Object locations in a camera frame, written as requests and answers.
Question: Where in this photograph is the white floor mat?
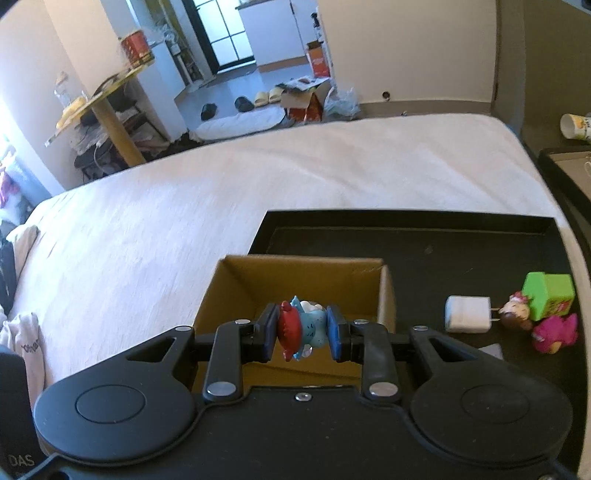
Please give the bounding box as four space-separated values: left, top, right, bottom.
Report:
194 107 284 141

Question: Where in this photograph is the brown cardboard sheet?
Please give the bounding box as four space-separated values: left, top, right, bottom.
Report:
490 0 591 158

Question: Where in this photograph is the blue figurine with red crab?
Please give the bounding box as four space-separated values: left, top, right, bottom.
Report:
277 295 329 363

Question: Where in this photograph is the red tin can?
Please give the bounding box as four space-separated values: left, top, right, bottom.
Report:
121 30 156 66

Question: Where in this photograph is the brown-haired doll head figurine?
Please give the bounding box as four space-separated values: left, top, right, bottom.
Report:
499 292 534 331

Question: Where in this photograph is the brown cardboard box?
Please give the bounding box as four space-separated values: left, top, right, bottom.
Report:
191 255 398 395

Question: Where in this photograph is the white charger plug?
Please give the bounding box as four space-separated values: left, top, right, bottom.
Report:
444 295 502 334

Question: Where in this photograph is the white kitchen cabinet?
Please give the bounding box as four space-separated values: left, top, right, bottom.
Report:
239 0 320 71

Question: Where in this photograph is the open cardboard box with papers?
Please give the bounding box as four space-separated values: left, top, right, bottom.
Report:
276 76 334 123

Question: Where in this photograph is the white garment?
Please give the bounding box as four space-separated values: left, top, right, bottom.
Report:
0 313 48 400

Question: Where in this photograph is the glass jar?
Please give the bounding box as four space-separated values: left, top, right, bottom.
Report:
54 71 75 108

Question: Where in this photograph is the black tray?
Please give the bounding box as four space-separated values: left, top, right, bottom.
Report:
248 210 583 464

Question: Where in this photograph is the clear plastic bag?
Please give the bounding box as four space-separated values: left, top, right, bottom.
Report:
324 86 361 122

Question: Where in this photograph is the green toy box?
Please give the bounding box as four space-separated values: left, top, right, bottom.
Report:
522 271 576 321

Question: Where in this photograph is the beige pillow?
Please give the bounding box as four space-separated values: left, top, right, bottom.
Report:
7 224 40 280

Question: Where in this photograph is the white low cabinet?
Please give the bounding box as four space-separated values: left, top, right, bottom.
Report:
134 39 188 142

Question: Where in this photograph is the orange carton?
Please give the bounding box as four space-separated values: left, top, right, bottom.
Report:
305 41 332 78

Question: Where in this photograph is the pink plush toy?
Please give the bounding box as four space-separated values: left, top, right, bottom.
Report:
531 314 580 355

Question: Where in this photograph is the black framed glass door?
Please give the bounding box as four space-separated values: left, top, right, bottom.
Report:
191 0 257 73

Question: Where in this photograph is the paper cup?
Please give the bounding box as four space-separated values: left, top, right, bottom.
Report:
560 113 591 140

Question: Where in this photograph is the black chair with clutter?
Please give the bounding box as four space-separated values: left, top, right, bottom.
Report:
73 104 155 180

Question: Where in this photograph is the round yellow table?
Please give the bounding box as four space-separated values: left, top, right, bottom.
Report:
45 62 157 168

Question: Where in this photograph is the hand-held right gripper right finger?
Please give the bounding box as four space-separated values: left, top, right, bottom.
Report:
325 305 483 401

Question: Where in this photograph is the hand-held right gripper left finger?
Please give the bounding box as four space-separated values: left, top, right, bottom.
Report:
126 302 280 401

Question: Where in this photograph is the white bed sheet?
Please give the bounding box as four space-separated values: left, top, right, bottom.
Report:
9 114 573 402

